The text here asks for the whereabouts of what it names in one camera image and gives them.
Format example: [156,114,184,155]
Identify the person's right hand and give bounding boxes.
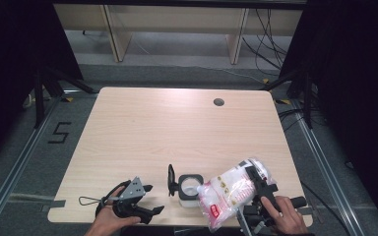
[260,195,310,236]

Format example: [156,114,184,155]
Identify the black metal stand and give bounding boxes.
[32,67,96,129]
[260,68,314,130]

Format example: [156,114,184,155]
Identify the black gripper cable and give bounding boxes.
[94,179,133,217]

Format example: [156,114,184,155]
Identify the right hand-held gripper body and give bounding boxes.
[236,184,308,236]

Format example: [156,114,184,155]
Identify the black hinged jar lid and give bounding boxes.
[166,163,180,198]

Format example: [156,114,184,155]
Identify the light wooden shelf unit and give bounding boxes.
[52,3,304,65]

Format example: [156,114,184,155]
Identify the black curtain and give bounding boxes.
[279,0,378,230]
[0,0,84,171]

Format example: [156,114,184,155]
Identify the red and white sugar bag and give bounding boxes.
[196,156,279,234]

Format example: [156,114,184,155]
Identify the white floor cable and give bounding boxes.
[190,64,268,84]

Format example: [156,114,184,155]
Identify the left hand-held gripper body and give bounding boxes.
[112,176,147,219]

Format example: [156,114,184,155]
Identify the person's left hand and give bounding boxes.
[84,186,142,236]

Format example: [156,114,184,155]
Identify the bundle of black floor cables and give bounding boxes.
[241,8,293,72]

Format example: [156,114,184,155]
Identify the metal floor rail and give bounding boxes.
[291,101,362,236]
[0,94,63,236]

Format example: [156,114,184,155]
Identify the grey wire strap loop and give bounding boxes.
[78,196,106,207]

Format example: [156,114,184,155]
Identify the square glass jar black rim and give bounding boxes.
[176,173,206,208]

